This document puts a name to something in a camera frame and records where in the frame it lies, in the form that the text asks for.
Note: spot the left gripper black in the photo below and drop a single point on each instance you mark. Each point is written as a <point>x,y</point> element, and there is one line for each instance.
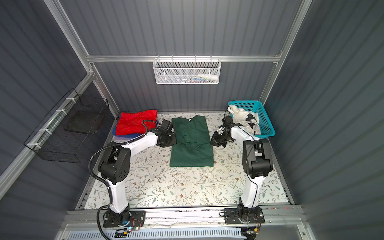
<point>173,142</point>

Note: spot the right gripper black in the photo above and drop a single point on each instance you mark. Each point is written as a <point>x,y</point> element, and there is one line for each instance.
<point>215,140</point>

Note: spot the green t-shirt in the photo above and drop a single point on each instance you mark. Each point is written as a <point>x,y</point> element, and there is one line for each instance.
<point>193,147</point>

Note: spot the teal plastic laundry basket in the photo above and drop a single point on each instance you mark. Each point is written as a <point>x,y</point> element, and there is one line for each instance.
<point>266,127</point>

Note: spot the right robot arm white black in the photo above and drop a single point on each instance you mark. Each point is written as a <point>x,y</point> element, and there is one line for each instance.
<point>256,162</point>

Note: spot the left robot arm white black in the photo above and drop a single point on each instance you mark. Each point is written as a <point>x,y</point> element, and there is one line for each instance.
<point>115,164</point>

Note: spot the white t-shirt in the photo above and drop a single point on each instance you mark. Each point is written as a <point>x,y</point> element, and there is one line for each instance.
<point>249,120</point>

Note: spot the red folded t-shirt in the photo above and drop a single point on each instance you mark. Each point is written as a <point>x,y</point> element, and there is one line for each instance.
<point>149,115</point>

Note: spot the blue folded t-shirt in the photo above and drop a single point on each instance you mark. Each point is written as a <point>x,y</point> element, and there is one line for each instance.
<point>129,135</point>

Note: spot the white bottle in basket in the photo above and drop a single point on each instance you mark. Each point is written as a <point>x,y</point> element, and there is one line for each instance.
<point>209,77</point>

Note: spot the white wire mesh basket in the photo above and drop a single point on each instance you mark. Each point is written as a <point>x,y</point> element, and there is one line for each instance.
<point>185,73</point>

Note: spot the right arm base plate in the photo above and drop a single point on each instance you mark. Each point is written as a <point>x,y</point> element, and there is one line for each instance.
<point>242,215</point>

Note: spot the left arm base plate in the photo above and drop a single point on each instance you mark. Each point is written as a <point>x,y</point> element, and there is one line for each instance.
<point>124,219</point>

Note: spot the white vented cable tray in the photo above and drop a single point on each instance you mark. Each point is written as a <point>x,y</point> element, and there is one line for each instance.
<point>176,234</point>

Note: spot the black wire basket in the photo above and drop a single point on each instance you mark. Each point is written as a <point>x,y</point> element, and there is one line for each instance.
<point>68,134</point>

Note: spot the aluminium mounting rail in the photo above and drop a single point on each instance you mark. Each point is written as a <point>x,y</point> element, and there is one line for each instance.
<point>211,216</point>

